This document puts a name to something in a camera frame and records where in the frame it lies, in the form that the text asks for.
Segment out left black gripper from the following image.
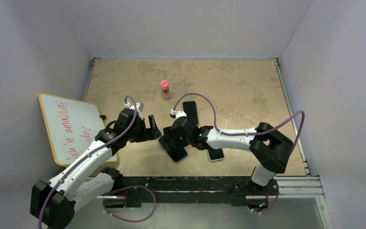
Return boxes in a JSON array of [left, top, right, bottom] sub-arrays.
[[126, 115, 161, 143]]

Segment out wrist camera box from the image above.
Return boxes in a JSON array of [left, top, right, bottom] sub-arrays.
[[170, 109, 187, 119], [129, 102, 144, 120]]

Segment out yellow framed whiteboard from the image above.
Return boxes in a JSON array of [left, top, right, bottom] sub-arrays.
[[38, 93, 105, 167]]

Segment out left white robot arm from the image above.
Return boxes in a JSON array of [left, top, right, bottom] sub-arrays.
[[30, 107, 162, 229]]

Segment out black mounting rail base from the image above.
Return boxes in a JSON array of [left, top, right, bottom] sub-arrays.
[[105, 176, 278, 209]]

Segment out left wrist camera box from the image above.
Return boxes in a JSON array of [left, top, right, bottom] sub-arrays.
[[129, 102, 144, 120]]

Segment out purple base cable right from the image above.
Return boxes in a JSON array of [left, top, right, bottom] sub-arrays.
[[249, 178, 281, 216]]

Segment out beige cased smartphone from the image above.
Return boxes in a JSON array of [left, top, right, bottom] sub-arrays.
[[207, 148, 225, 162]]

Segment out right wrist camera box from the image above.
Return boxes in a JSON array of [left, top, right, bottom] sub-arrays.
[[170, 109, 187, 119]]

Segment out purple edged smartphone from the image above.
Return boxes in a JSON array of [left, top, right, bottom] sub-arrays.
[[183, 101, 199, 125]]

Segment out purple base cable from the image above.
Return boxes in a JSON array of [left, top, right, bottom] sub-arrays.
[[249, 178, 281, 216], [102, 185, 157, 224]]

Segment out pink capped small bottle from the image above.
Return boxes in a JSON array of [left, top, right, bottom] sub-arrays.
[[160, 80, 170, 100]]

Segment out black smartphone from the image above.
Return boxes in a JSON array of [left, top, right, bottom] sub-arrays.
[[158, 136, 188, 163]]

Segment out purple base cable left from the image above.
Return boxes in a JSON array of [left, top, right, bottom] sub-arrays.
[[102, 185, 157, 224]]

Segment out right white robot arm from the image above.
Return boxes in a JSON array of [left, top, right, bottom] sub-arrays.
[[159, 117, 294, 194]]

